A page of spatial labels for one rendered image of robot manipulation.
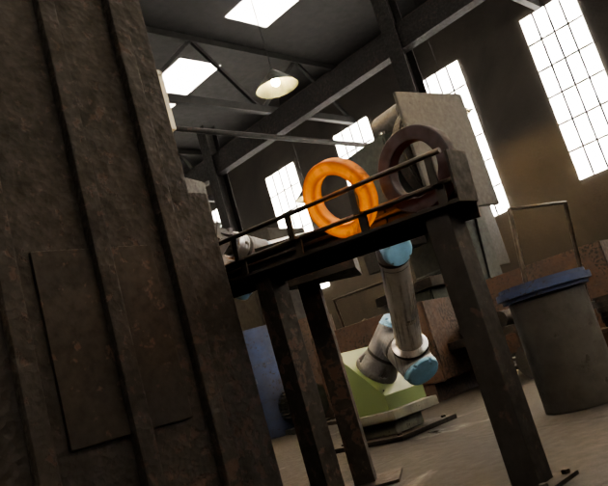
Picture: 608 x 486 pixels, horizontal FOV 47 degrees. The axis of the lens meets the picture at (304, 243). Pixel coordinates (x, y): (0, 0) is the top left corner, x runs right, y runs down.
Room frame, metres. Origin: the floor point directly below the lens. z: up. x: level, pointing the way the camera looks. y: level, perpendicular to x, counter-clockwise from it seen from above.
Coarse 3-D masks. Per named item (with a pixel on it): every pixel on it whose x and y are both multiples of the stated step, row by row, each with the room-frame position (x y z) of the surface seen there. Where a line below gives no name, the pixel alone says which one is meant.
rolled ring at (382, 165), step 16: (416, 128) 1.39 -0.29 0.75; (432, 128) 1.37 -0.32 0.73; (400, 144) 1.43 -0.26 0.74; (432, 144) 1.38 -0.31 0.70; (448, 144) 1.36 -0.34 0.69; (384, 160) 1.46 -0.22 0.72; (384, 176) 1.47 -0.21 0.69; (448, 176) 1.37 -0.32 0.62; (384, 192) 1.48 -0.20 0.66; (400, 192) 1.46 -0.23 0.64; (432, 192) 1.40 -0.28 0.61; (448, 192) 1.39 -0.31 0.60; (400, 208) 1.46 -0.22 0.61; (416, 208) 1.43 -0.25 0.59
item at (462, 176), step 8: (448, 152) 1.34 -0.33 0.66; (456, 152) 1.37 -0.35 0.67; (464, 152) 1.39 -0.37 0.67; (448, 160) 1.34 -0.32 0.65; (456, 160) 1.36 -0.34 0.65; (464, 160) 1.38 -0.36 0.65; (456, 168) 1.36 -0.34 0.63; (464, 168) 1.38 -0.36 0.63; (456, 176) 1.35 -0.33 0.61; (464, 176) 1.37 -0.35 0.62; (456, 184) 1.34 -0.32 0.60; (464, 184) 1.37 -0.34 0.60; (472, 184) 1.39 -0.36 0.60; (456, 192) 1.34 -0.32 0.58; (464, 192) 1.36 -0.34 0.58; (472, 192) 1.38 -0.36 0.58; (456, 200) 1.35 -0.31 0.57; (464, 200) 1.36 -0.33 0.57; (472, 200) 1.38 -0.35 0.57
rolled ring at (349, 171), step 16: (336, 160) 1.49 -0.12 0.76; (320, 176) 1.52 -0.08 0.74; (352, 176) 1.48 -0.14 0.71; (368, 176) 1.49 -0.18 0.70; (304, 192) 1.57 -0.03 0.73; (320, 192) 1.58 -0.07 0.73; (368, 192) 1.48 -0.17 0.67; (320, 208) 1.59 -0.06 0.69; (320, 224) 1.60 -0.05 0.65; (352, 224) 1.55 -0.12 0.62
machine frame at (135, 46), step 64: (0, 0) 1.45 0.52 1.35; (64, 0) 1.58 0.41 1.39; (128, 0) 1.73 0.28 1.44; (0, 64) 1.43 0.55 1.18; (64, 64) 1.51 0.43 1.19; (128, 64) 1.65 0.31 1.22; (0, 128) 1.41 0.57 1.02; (64, 128) 1.50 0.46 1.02; (128, 128) 1.65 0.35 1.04; (0, 192) 1.36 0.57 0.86; (64, 192) 1.49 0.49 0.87; (128, 192) 1.62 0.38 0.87; (0, 256) 1.34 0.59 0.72; (64, 256) 1.46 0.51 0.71; (128, 256) 1.57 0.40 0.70; (192, 256) 1.72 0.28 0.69; (0, 320) 1.35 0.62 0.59; (64, 320) 1.43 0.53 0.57; (128, 320) 1.55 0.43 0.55; (192, 320) 1.65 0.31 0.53; (0, 384) 1.33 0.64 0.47; (64, 384) 1.41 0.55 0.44; (128, 384) 1.50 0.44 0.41; (192, 384) 1.65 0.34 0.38; (256, 384) 1.79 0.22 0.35; (0, 448) 1.31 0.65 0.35; (64, 448) 1.40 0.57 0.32; (128, 448) 1.51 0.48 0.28; (192, 448) 1.62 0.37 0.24; (256, 448) 1.75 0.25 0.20
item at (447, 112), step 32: (416, 96) 6.92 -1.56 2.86; (448, 96) 7.23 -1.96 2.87; (384, 128) 7.65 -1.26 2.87; (448, 128) 7.12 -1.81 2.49; (352, 160) 7.42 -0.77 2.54; (480, 160) 7.32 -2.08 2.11; (480, 192) 7.21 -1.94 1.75; (480, 224) 7.59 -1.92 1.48; (416, 256) 7.79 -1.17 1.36; (480, 256) 7.52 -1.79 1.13; (416, 288) 7.06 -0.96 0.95
